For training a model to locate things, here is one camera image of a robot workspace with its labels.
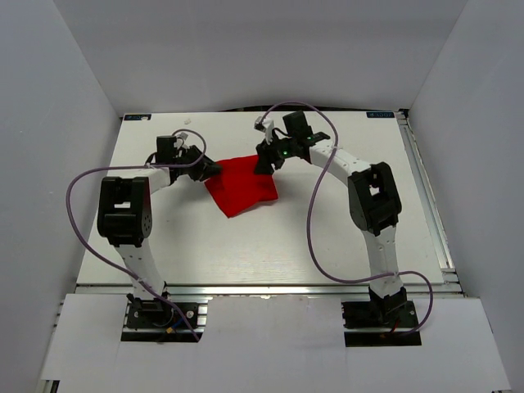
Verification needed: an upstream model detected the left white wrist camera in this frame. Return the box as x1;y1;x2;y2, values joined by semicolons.
174;131;188;149

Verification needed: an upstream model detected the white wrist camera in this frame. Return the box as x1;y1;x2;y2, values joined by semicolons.
254;115;274;145
174;131;188;149

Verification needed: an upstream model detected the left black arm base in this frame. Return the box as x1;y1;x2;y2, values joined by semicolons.
120;294;205;344

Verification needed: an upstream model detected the right blue corner label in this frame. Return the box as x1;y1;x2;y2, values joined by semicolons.
366;111;395;119

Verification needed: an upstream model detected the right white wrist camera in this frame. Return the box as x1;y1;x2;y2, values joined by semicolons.
254;115;274;145

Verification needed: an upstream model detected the aluminium right side rail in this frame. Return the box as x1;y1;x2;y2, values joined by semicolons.
395;110;463;293

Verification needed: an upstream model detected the aluminium front rail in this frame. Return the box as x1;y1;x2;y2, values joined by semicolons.
75;283;463;297

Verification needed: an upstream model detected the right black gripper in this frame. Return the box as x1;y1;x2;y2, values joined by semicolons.
253;132;296;176

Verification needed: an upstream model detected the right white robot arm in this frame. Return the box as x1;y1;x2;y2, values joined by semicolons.
254;111;407;327

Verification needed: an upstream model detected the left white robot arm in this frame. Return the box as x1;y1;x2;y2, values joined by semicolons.
97;130;222;327

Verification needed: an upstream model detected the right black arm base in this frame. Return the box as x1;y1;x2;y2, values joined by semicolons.
341;300;422;348

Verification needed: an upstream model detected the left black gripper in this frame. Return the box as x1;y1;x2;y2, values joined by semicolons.
173;144;223;182

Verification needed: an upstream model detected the red t-shirt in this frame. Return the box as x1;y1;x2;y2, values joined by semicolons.
204;156;278;218

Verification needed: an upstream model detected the aluminium rail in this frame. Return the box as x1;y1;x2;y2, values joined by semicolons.
395;110;463;293
75;283;463;297

